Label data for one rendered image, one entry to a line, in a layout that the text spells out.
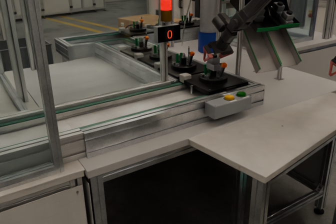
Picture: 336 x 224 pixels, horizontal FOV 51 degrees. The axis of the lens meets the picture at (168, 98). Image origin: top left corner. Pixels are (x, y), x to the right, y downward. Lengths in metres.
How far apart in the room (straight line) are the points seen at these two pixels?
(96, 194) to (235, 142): 0.56
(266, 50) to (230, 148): 0.72
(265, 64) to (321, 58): 1.41
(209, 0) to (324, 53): 1.16
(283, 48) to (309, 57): 1.10
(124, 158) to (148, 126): 0.17
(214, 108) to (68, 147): 0.59
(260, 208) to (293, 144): 0.28
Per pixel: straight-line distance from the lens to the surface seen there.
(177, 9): 8.00
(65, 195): 1.30
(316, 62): 3.19
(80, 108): 1.54
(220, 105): 1.47
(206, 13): 2.61
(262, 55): 1.88
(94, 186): 1.31
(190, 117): 1.49
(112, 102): 1.59
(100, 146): 1.33
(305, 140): 1.49
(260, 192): 1.29
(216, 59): 1.70
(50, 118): 1.19
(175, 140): 1.40
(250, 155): 1.33
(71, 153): 1.31
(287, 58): 1.99
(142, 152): 1.33
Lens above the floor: 1.53
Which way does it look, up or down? 22 degrees down
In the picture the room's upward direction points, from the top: 1 degrees counter-clockwise
